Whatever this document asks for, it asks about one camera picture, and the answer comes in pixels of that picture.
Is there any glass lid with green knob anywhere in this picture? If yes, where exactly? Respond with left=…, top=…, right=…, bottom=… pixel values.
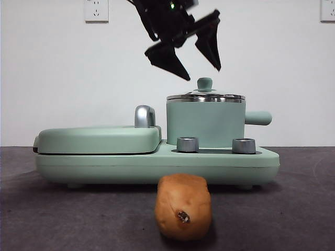
left=166, top=76, right=247, bottom=101

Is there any silver control knob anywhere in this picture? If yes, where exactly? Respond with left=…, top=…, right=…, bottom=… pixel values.
left=176, top=136, right=200, bottom=153
left=232, top=138, right=256, bottom=155

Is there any mint green griddle cover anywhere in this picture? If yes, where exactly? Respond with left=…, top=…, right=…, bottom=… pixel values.
left=32, top=125, right=163, bottom=156

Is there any mint green breakfast maker base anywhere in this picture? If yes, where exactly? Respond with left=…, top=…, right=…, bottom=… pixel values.
left=35, top=139, right=281, bottom=190

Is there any silver griddle cover handle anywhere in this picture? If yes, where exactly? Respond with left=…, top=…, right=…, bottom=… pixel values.
left=134, top=105, right=158, bottom=129

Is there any mint green pot with handle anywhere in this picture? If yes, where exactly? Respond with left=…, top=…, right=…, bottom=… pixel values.
left=165, top=97, right=273, bottom=148

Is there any white wall socket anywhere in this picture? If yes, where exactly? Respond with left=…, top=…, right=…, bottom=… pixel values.
left=320, top=0, right=335, bottom=22
left=84, top=0, right=110, bottom=23

